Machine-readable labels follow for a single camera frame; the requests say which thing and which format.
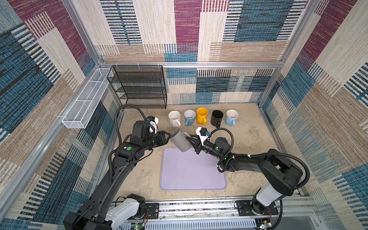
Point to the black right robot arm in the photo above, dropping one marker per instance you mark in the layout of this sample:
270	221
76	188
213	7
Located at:
284	172

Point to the white wire mesh basket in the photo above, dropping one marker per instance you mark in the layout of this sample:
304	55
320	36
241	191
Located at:
82	109

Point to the black wire mesh shelf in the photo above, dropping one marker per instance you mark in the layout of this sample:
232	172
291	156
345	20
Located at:
143	86

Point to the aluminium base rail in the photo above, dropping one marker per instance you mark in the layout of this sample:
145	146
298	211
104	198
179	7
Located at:
218	213

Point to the teal dotted floral mug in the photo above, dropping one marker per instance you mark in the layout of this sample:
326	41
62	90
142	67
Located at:
190	116

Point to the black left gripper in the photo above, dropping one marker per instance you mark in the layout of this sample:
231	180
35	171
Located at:
161	136

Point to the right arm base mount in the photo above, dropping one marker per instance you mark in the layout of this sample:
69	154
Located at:
247	207

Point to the black mug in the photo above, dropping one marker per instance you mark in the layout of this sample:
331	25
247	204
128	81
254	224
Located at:
216	118

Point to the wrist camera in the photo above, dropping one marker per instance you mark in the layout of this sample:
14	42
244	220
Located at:
153	124
203	134

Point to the lavender tray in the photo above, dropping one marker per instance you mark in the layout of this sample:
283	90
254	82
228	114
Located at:
190	171

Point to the light blue mug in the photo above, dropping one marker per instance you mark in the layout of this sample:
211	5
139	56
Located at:
231	117

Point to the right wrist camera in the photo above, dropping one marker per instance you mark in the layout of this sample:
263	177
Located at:
203	134

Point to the white pink mug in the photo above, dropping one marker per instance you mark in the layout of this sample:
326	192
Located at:
174	118

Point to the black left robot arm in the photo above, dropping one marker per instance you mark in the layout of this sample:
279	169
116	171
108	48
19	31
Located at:
95	213

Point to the grey mug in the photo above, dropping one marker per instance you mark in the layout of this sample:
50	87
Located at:
180	140

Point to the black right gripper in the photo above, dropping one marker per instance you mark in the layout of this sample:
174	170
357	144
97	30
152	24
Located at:
198	145

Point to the yellow mug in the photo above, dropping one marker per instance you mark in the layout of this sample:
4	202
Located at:
201	115

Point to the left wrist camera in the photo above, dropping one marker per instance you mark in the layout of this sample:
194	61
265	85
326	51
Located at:
153	124

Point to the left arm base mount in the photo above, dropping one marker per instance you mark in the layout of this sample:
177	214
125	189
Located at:
145	210

